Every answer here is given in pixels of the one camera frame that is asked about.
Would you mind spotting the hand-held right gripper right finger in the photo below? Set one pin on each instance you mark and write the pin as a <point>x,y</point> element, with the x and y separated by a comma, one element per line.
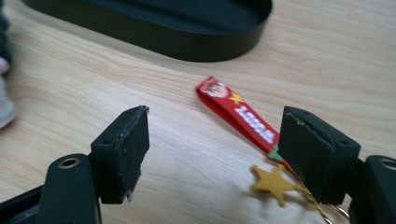
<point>314,155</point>

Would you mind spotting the black key rack with tray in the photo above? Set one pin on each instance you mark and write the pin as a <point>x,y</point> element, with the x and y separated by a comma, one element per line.
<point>186,46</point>

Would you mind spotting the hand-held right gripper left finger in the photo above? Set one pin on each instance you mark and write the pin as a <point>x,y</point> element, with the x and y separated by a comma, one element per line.
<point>124,155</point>

